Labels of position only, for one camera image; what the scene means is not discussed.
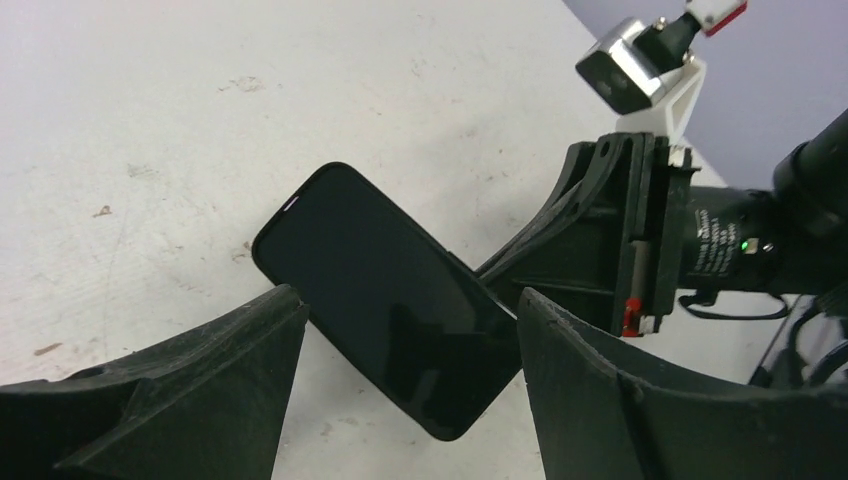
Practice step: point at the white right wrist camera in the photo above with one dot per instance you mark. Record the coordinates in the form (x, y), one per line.
(648, 74)

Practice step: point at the black phone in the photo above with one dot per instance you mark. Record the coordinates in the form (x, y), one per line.
(410, 316)

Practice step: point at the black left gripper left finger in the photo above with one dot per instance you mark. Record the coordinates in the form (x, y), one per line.
(209, 403)

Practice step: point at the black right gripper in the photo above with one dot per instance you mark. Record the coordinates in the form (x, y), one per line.
(607, 243)

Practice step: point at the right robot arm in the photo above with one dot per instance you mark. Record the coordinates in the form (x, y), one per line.
(788, 240)

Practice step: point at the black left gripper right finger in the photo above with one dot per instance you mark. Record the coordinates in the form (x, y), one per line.
(605, 409)

